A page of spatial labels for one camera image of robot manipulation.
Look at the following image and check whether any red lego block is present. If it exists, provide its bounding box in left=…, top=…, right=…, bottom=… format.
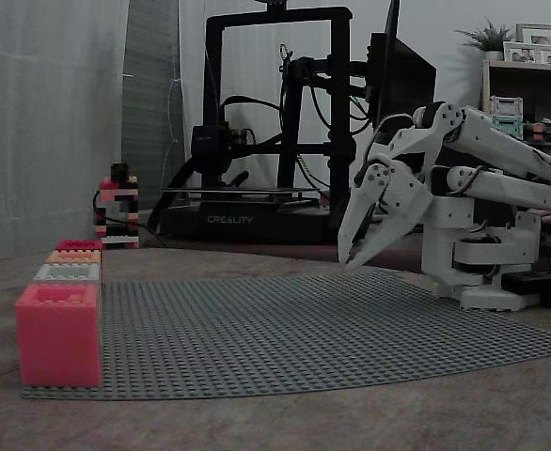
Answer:
left=55, top=239, right=103, bottom=253

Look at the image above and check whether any large white photo frame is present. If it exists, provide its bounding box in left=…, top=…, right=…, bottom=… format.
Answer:
left=515, top=23, right=551, bottom=49

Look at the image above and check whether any grey ribbed curtain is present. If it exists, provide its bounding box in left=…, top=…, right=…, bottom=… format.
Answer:
left=120, top=0, right=185, bottom=208

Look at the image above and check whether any grey lego block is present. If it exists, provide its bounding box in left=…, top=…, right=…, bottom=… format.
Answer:
left=33, top=262, right=102, bottom=286

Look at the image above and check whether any grey lego baseplate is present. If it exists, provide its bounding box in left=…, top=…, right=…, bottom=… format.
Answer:
left=20, top=268, right=551, bottom=401

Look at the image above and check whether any orange lego block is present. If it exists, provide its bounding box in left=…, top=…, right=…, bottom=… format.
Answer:
left=44, top=250, right=103, bottom=266

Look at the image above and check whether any black monitor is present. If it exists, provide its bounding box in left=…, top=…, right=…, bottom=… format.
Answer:
left=367, top=0, right=437, bottom=137

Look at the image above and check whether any teal storage crate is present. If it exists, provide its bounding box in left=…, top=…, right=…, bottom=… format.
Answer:
left=490, top=115, right=525, bottom=140

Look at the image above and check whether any black Creality 3D printer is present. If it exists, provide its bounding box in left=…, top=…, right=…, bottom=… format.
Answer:
left=149, top=0, right=381, bottom=245

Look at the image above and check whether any white double photo frame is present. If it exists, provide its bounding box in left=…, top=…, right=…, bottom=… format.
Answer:
left=502, top=40, right=551, bottom=67

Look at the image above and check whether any large pink lego block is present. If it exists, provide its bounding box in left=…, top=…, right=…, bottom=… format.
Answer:
left=14, top=283, right=102, bottom=389

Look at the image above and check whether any small potted green plant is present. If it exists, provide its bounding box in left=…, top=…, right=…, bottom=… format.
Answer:
left=454, top=17, right=516, bottom=61

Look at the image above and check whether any white storage crate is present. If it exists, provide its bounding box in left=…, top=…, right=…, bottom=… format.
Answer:
left=489, top=95, right=525, bottom=117

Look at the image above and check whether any white sheer curtain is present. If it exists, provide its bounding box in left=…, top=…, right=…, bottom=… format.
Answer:
left=0, top=0, right=131, bottom=264

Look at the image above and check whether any lego tower camera stand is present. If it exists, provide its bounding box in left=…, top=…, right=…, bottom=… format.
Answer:
left=92, top=162, right=141, bottom=249

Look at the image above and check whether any wooden shelf unit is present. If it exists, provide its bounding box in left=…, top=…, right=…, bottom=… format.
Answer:
left=480, top=59, right=551, bottom=145

